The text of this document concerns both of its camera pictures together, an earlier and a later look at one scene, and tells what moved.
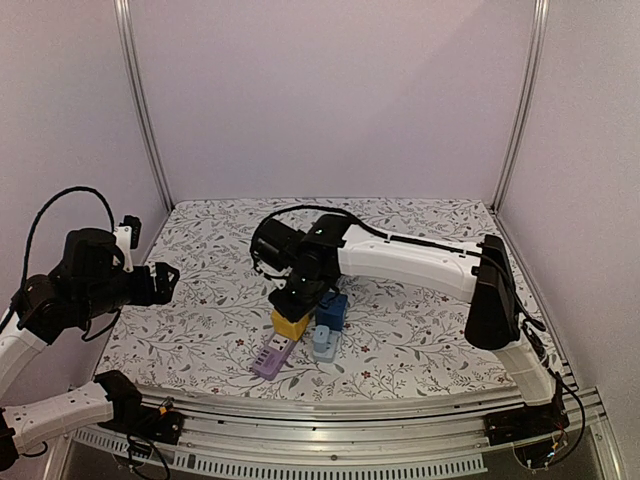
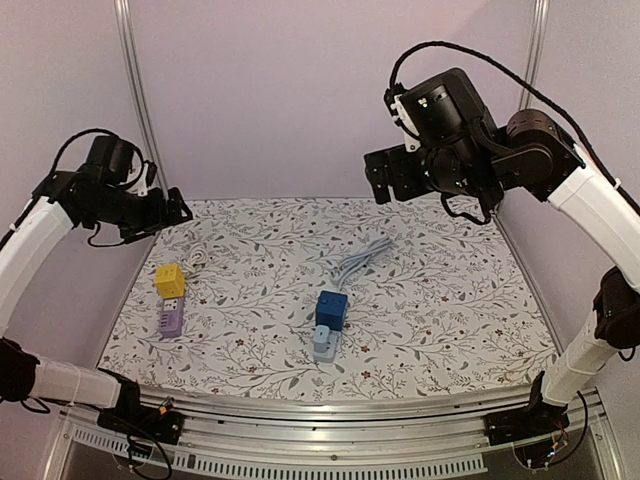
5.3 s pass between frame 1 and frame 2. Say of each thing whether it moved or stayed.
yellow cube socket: moved
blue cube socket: stayed
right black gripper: moved
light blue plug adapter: stayed
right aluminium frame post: stayed
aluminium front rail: stayed
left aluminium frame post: stayed
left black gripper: moved
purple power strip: moved
